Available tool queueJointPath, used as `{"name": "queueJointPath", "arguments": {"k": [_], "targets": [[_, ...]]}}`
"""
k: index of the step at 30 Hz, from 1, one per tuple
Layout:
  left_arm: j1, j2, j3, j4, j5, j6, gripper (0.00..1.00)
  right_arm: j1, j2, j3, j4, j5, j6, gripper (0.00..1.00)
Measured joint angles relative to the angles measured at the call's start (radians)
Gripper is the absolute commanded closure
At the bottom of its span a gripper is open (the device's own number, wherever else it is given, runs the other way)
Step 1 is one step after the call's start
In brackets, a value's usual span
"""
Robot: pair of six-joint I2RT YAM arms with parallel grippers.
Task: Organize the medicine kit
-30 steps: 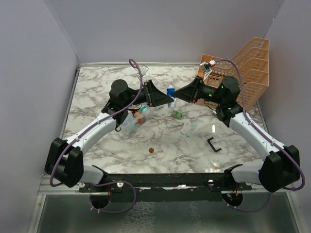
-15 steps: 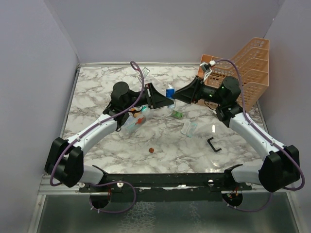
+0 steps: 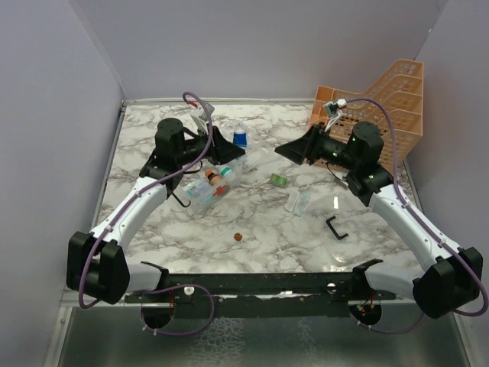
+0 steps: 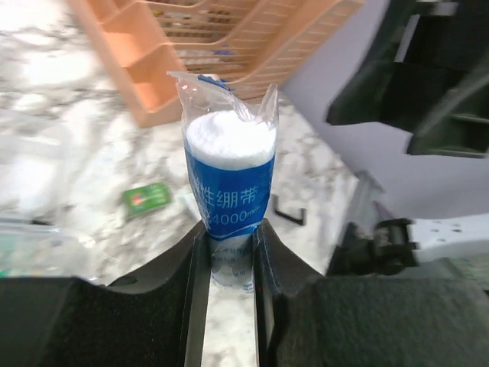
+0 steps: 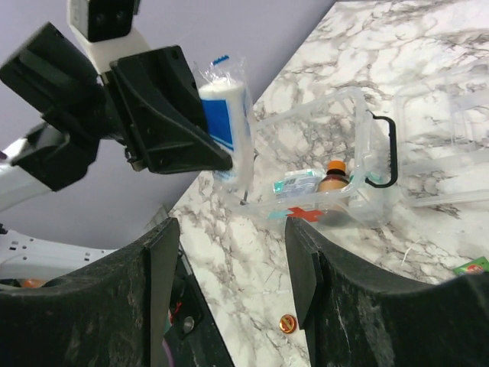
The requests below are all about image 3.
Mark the small brown round cap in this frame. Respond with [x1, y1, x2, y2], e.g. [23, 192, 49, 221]
[234, 232, 243, 242]

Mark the clear plastic box lid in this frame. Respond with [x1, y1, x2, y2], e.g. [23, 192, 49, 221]
[303, 192, 364, 266]

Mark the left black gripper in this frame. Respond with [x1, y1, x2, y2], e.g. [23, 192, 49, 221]
[176, 123, 246, 167]

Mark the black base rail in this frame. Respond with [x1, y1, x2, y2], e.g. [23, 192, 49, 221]
[125, 272, 396, 319]

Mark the white blue small bottle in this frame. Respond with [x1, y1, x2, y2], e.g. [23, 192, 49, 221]
[232, 124, 248, 148]

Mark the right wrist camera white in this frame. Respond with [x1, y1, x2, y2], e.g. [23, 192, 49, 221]
[322, 99, 347, 131]

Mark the brown orange-cap medicine bottle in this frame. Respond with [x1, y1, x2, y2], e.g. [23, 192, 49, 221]
[205, 170, 222, 186]

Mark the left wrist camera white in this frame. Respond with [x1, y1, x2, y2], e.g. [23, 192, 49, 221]
[189, 101, 209, 135]

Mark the clear plastic medicine box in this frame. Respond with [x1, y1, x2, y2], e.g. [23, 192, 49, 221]
[183, 154, 248, 212]

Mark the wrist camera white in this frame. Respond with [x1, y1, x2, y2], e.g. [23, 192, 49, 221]
[322, 99, 347, 131]
[189, 101, 209, 135]

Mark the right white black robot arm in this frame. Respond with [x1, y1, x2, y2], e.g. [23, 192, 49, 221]
[275, 122, 488, 319]

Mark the white blue gauze packet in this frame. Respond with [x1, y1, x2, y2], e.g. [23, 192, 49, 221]
[184, 180, 209, 196]

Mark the green small packet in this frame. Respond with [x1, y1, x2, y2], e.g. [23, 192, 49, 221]
[269, 174, 288, 187]

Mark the black lid handle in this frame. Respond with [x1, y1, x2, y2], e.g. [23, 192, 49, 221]
[325, 215, 348, 240]

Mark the black box handle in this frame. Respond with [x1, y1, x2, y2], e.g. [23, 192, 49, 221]
[171, 193, 191, 208]

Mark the small clear teal packet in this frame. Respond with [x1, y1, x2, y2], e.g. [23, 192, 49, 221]
[284, 191, 310, 217]

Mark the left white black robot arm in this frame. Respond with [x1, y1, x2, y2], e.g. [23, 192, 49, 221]
[66, 118, 245, 304]

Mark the orange plastic file organizer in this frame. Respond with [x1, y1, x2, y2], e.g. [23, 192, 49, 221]
[309, 59, 424, 173]

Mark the white green-label medicine bottle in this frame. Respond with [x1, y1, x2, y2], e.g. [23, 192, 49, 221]
[217, 165, 234, 177]

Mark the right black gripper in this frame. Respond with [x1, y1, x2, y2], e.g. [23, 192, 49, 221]
[275, 122, 359, 171]

